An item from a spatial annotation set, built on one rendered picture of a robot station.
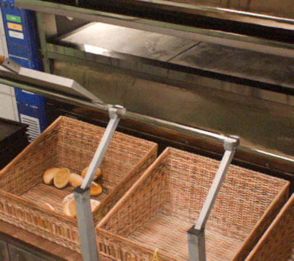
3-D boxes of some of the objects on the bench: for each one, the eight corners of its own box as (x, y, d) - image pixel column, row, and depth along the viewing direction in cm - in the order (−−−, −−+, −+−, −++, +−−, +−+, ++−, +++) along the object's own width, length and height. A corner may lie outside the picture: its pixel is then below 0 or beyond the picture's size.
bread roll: (66, 193, 342) (64, 187, 338) (52, 190, 344) (50, 183, 339) (74, 174, 347) (72, 167, 343) (60, 171, 349) (58, 164, 344)
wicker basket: (68, 167, 361) (61, 113, 349) (165, 200, 328) (160, 142, 316) (-12, 216, 328) (-23, 158, 316) (88, 258, 295) (79, 196, 283)
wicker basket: (171, 202, 326) (167, 144, 314) (293, 243, 294) (293, 179, 282) (95, 262, 293) (87, 199, 281) (223, 315, 260) (219, 246, 248)
